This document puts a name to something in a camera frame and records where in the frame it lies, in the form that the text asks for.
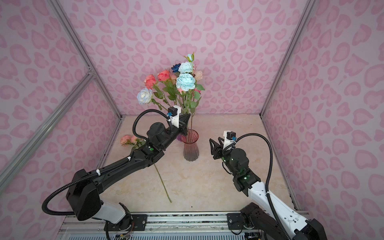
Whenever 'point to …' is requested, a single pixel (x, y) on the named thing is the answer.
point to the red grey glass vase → (191, 150)
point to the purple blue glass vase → (179, 137)
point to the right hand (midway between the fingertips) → (214, 138)
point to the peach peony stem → (135, 142)
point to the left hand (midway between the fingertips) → (190, 111)
